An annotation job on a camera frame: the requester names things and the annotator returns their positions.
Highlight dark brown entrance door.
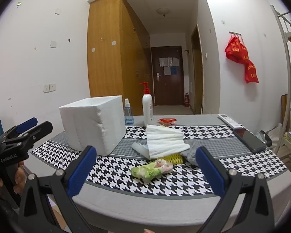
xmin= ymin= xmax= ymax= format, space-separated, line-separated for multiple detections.
xmin=151 ymin=46 xmax=184 ymax=106

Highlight green tissue pack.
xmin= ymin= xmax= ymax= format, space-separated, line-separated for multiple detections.
xmin=130 ymin=159 xmax=173 ymax=182

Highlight white towel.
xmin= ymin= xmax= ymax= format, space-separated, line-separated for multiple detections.
xmin=146 ymin=125 xmax=190 ymax=159

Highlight wooden side door frame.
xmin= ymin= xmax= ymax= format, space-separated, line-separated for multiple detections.
xmin=191 ymin=25 xmax=203 ymax=114

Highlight papers on door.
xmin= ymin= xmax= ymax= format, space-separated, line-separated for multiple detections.
xmin=159 ymin=57 xmax=180 ymax=76

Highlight white wall socket pair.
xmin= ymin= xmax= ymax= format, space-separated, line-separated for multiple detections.
xmin=43 ymin=83 xmax=57 ymax=93

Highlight wooden wardrobe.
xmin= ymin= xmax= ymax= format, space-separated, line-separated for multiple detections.
xmin=87 ymin=0 xmax=153 ymax=115

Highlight white remote control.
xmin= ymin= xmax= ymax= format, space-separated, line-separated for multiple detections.
xmin=218 ymin=114 xmax=243 ymax=129

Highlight white wall switch plate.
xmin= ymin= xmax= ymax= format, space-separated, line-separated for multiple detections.
xmin=50 ymin=41 xmax=57 ymax=48

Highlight red fire extinguisher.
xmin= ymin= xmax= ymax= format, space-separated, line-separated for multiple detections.
xmin=184 ymin=93 xmax=190 ymax=107

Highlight white pump bottle red top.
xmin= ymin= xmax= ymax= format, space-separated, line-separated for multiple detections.
xmin=140 ymin=82 xmax=153 ymax=126

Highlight white metal bunk bed frame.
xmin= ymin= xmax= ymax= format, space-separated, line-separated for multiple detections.
xmin=270 ymin=5 xmax=291 ymax=154

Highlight red cloth bags on hook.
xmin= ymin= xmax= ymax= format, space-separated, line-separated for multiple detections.
xmin=224 ymin=34 xmax=259 ymax=84

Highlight white styrofoam box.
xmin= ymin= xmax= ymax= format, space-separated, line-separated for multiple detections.
xmin=59 ymin=95 xmax=126 ymax=156

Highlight black smartphone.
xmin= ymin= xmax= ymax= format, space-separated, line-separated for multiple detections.
xmin=233 ymin=128 xmax=267 ymax=153

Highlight person's left hand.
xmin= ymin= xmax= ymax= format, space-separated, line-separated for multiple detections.
xmin=0 ymin=161 xmax=27 ymax=198

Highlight grey fuzzy cloth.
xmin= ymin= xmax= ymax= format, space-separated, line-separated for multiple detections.
xmin=180 ymin=139 xmax=202 ymax=166

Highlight ceiling lamp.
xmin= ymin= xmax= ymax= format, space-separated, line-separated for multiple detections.
xmin=156 ymin=7 xmax=171 ymax=17

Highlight small blue spray bottle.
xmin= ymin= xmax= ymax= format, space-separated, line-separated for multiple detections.
xmin=124 ymin=98 xmax=134 ymax=125

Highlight red snack packet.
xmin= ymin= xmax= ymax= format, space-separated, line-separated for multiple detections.
xmin=158 ymin=117 xmax=177 ymax=127

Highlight yellow foam fruit net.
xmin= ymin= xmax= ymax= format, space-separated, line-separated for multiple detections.
xmin=162 ymin=153 xmax=183 ymax=165

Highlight black clip clear container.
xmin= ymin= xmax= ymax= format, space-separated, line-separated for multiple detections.
xmin=254 ymin=130 xmax=272 ymax=148

